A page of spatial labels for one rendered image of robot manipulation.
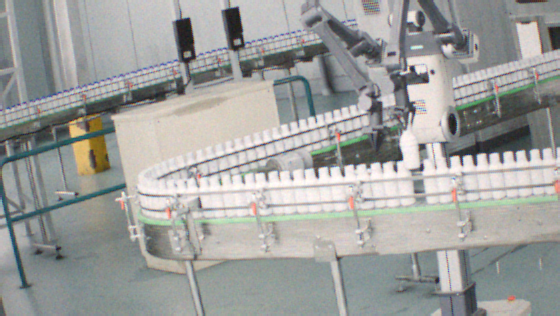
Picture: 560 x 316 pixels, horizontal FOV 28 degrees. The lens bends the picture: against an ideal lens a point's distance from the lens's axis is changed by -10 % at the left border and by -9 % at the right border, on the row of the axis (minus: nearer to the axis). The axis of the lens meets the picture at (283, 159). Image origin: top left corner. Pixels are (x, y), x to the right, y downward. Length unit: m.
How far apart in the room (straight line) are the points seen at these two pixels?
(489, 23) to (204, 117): 3.79
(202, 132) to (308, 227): 3.97
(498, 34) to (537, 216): 7.37
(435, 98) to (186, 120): 3.79
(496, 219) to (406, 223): 0.40
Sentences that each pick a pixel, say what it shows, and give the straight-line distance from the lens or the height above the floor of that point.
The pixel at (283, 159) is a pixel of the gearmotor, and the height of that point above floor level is 1.03.
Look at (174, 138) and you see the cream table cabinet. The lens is 8.57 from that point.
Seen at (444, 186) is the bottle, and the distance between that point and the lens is 4.48.
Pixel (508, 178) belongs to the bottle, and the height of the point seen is 1.07.
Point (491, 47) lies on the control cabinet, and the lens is 11.50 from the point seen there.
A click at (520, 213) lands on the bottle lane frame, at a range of 4.34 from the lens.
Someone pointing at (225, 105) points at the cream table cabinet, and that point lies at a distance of 8.82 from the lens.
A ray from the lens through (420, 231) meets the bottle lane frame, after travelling 4.55.
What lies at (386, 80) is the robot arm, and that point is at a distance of 4.42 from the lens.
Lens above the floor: 1.93
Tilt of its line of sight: 8 degrees down
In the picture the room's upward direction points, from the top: 11 degrees counter-clockwise
